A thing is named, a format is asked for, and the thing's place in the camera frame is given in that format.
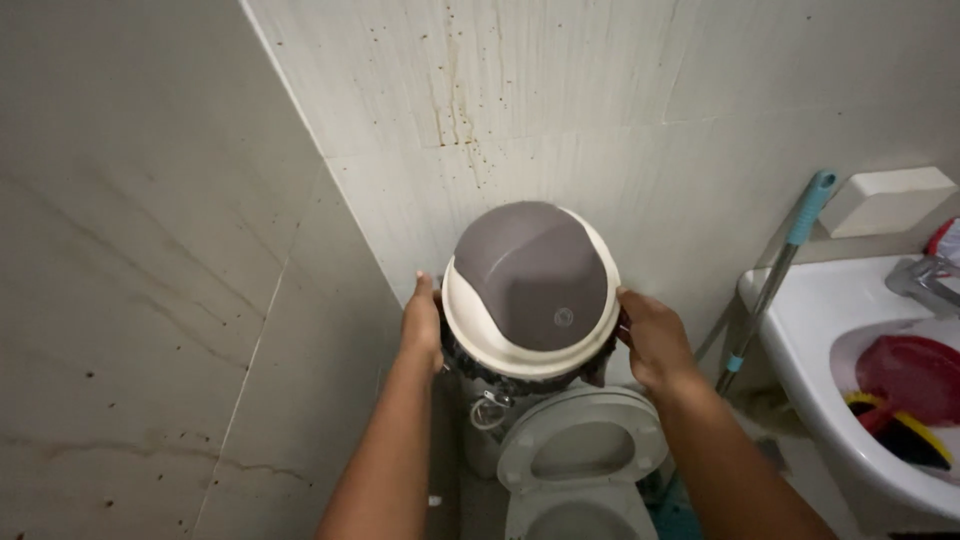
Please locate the person's left hand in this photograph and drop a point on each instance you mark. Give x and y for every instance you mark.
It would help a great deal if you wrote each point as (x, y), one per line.
(421, 324)

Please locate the person's right hand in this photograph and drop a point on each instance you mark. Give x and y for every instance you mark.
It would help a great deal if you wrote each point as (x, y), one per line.
(657, 336)

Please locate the trash bin with grey lid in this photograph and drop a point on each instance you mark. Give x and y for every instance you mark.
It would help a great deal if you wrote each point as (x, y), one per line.
(531, 296)

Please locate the white toilet seat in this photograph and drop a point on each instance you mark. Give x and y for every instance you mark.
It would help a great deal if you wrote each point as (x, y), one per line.
(581, 439)

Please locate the white toilet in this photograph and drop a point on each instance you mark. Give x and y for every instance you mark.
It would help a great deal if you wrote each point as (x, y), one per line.
(547, 480)

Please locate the white wash basin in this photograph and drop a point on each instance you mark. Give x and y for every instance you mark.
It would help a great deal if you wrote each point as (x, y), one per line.
(847, 390)

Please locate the red dustpan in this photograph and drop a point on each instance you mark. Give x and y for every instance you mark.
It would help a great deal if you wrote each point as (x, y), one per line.
(907, 379)

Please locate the yellow and black brush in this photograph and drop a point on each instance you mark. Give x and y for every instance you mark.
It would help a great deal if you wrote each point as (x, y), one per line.
(900, 431)

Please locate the chrome faucet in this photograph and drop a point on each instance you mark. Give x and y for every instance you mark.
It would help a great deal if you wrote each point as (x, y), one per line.
(922, 281)

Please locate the red and white packet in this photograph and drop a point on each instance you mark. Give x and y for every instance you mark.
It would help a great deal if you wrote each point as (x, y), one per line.
(945, 240)

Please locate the white wall box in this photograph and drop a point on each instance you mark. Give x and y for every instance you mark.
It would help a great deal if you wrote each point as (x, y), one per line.
(885, 201)

